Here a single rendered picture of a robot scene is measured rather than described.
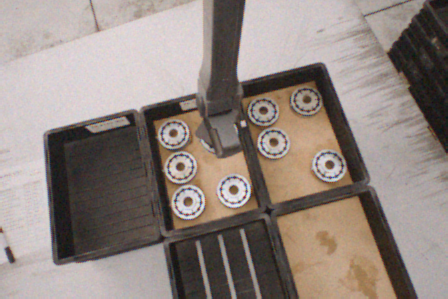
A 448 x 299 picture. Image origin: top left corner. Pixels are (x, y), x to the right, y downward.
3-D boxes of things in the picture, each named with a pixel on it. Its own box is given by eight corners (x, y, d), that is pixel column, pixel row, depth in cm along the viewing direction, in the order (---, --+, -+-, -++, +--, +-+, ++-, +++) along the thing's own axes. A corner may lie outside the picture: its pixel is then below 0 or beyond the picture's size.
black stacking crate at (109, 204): (62, 142, 115) (43, 132, 104) (147, 121, 116) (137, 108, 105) (74, 264, 102) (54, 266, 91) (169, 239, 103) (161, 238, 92)
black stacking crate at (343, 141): (233, 99, 116) (232, 84, 106) (315, 78, 117) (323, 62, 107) (265, 213, 104) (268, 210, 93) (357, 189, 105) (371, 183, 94)
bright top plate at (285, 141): (253, 133, 107) (253, 132, 107) (283, 124, 108) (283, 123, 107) (263, 162, 104) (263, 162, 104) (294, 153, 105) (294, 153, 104)
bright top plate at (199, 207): (169, 188, 103) (169, 188, 103) (202, 182, 103) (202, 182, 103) (174, 222, 100) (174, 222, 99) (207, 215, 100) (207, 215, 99)
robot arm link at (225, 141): (239, 78, 65) (196, 90, 63) (260, 133, 62) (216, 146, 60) (230, 103, 76) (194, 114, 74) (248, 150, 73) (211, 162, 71)
